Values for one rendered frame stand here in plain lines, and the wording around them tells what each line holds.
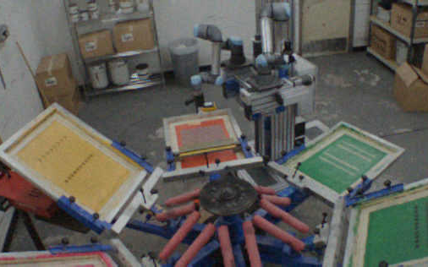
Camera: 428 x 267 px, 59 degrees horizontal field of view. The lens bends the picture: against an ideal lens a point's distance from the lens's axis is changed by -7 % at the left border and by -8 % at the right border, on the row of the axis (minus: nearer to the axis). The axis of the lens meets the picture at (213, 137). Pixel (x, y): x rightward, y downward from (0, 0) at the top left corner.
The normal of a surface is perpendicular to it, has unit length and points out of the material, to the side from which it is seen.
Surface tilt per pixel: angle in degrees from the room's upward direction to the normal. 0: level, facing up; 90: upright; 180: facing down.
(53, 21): 90
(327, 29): 90
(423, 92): 90
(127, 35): 89
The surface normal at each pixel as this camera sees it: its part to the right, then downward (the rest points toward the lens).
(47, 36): 0.17, 0.53
